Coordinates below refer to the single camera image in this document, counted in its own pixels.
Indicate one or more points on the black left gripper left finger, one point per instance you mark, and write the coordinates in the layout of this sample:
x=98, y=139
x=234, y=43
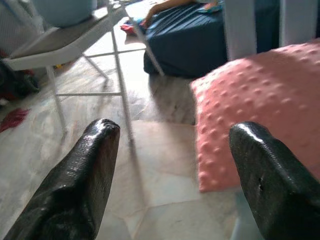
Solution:
x=75, y=185

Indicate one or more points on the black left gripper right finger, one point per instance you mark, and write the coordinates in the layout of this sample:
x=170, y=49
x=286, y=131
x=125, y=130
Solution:
x=275, y=185

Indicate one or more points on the pink dotted pillow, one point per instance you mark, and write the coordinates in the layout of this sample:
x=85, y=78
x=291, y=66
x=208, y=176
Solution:
x=260, y=105

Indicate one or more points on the dark red cloth scrap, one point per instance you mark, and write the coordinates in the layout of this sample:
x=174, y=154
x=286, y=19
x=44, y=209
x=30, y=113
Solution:
x=13, y=119

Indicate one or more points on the dark clothes pile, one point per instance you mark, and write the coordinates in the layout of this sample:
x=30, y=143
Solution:
x=15, y=80

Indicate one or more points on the white chair backrest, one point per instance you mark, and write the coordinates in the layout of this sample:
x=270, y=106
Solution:
x=272, y=25

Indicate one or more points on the red and blue cloth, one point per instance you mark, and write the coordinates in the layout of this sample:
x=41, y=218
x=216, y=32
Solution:
x=131, y=26

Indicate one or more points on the dark blue mattress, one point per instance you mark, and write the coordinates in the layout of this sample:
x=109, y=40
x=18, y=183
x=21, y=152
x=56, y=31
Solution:
x=186, y=40

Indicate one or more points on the light blue round cushion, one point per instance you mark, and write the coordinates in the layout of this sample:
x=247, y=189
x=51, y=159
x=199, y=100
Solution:
x=66, y=11

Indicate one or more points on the person's bare leg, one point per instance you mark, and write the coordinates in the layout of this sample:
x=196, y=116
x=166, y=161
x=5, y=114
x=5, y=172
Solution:
x=162, y=8

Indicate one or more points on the white metal frame chair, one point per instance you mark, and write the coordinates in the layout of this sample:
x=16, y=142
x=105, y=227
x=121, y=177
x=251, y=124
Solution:
x=75, y=47

